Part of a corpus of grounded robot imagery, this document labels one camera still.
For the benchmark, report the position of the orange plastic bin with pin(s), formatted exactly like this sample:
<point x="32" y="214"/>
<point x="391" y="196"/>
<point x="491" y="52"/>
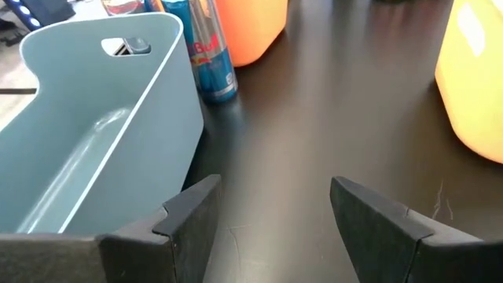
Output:
<point x="255" y="31"/>

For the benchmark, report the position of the blue plastic bin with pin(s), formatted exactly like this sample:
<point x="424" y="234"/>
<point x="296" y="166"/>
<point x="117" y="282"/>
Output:
<point x="98" y="118"/>

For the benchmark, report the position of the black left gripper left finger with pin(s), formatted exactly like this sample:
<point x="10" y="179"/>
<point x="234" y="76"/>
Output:
<point x="118" y="255"/>

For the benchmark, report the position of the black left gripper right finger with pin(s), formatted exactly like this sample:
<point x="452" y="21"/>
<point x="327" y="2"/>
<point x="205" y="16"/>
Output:
<point x="393" y="247"/>

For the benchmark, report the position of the dark device with blue lights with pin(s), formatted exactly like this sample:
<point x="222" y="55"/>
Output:
<point x="43" y="9"/>

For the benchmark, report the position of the yellow plastic bin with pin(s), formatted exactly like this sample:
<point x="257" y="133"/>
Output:
<point x="471" y="98"/>

